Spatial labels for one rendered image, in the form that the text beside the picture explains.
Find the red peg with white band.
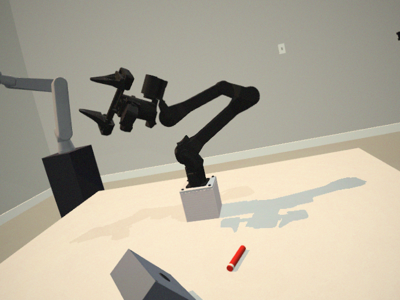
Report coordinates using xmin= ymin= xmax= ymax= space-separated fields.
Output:
xmin=227 ymin=246 xmax=246 ymax=271

